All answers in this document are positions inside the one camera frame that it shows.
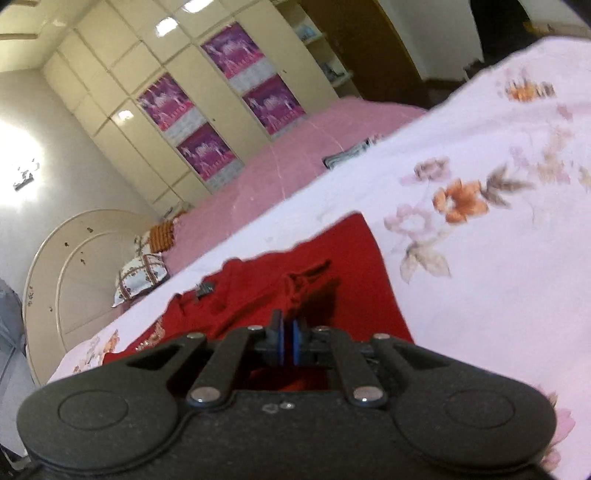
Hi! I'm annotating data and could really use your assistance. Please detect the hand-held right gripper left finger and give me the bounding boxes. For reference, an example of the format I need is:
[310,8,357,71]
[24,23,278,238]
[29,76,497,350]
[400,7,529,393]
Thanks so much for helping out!
[126,310,284,409]

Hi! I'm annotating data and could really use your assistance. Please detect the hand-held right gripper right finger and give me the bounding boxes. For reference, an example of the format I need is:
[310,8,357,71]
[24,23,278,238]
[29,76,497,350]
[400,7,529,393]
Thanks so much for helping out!
[291,318,455,409]

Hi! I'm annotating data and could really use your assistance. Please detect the red knit garment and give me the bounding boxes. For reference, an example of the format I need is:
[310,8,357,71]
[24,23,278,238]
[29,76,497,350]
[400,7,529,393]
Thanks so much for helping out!
[102,211,414,393]

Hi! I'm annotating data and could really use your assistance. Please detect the white patterned pillow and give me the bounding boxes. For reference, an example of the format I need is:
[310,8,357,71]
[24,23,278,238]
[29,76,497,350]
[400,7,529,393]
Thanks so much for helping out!
[112,231,170,308]

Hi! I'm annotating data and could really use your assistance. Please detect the orange patterned pillow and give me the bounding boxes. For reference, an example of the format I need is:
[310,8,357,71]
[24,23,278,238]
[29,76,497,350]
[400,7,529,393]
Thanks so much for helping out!
[148,216,186,253]

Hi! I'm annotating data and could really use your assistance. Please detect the pink bedsheet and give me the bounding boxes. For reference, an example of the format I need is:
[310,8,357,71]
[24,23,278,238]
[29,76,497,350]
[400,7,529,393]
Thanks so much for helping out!
[159,99,428,274]

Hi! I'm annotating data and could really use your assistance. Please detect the white floral bedsheet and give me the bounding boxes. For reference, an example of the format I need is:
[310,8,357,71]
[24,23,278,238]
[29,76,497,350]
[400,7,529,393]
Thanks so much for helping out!
[46,34,591,480]

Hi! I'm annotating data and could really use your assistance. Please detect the folded striped cloth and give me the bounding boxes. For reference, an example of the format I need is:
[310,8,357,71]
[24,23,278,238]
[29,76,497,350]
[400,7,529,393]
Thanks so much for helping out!
[322,135,384,171]

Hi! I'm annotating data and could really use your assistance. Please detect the cream curved headboard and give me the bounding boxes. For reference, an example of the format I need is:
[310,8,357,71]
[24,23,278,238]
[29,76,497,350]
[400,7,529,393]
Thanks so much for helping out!
[22,209,160,386]

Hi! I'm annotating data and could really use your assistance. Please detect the grey cloth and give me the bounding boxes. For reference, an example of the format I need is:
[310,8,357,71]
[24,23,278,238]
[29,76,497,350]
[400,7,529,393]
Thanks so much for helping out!
[0,276,26,370]

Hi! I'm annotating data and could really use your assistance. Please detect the open corner shelf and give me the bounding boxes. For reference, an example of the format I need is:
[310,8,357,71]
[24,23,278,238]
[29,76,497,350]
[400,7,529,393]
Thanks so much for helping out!
[277,0,362,95]

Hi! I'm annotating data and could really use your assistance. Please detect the brown wooden door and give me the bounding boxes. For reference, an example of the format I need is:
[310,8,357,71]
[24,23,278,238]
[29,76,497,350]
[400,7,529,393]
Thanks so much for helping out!
[300,0,431,110]

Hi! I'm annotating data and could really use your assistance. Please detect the cream wardrobe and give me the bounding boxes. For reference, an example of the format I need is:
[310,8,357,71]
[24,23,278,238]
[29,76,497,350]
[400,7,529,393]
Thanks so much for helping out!
[41,0,341,219]

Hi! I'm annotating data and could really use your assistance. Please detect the purple wall poster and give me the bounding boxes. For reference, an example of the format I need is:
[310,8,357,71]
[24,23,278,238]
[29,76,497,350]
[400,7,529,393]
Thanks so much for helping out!
[176,123,245,193]
[242,74,307,137]
[200,21,269,96]
[137,73,208,143]

